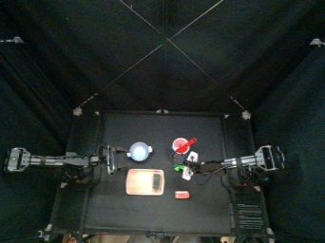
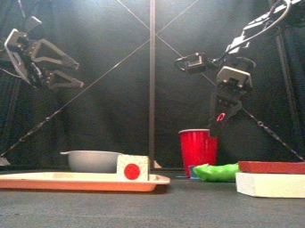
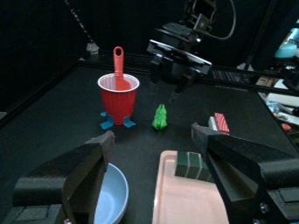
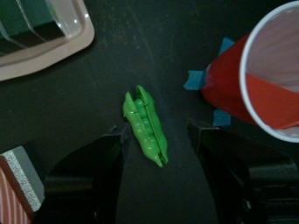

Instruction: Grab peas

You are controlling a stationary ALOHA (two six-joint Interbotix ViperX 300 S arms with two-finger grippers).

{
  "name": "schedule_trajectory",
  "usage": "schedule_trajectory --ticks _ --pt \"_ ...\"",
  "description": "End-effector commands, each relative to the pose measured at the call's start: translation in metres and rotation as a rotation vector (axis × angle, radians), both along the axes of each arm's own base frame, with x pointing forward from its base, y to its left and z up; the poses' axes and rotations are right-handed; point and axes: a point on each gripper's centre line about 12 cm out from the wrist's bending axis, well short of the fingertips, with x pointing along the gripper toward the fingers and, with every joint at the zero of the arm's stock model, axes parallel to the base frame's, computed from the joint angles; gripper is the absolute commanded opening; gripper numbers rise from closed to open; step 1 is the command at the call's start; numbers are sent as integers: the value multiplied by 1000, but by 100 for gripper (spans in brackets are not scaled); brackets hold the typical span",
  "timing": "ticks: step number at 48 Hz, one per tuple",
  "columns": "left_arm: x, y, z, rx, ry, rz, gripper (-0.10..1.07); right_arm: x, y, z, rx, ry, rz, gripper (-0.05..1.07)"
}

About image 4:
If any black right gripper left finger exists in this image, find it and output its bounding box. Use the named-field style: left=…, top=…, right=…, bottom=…
left=34, top=123, right=133, bottom=224

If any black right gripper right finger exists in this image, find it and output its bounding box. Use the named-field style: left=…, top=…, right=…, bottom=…
left=187, top=118, right=299, bottom=224

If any red striped grey box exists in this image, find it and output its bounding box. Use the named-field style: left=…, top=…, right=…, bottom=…
left=0, top=145, right=47, bottom=224

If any green toy pea pod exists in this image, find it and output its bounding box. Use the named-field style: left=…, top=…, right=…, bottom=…
left=122, top=85, right=170, bottom=168

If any blue tape piece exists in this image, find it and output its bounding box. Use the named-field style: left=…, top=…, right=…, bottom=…
left=218, top=37, right=237, bottom=57
left=182, top=69, right=209, bottom=91
left=211, top=108, right=233, bottom=127

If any red plastic cup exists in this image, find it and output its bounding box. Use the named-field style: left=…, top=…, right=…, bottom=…
left=201, top=0, right=299, bottom=144

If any white rectangular plastic tray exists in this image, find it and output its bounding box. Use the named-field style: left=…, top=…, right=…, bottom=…
left=0, top=0, right=97, bottom=82

